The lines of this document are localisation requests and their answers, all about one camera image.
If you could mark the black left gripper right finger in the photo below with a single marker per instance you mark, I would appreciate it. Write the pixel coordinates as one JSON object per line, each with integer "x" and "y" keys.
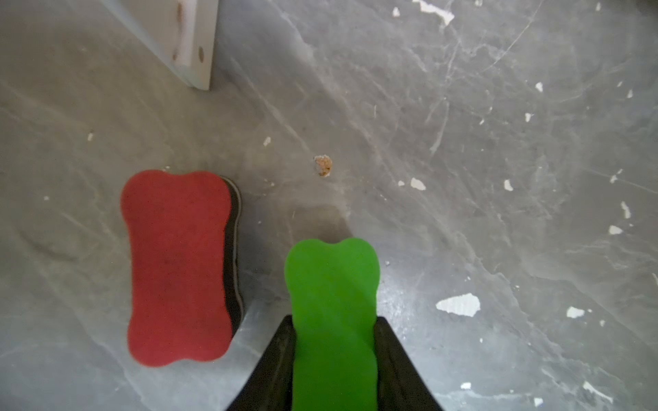
{"x": 399, "y": 385}

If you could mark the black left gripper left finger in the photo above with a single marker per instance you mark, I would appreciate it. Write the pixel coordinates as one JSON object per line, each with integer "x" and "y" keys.
{"x": 269, "y": 387}

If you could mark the green eraser top shelf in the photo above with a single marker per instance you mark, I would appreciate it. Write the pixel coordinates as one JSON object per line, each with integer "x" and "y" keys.
{"x": 333, "y": 290}

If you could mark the white wooden two-tier shelf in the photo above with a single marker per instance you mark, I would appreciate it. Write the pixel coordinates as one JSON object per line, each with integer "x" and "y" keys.
{"x": 181, "y": 33}

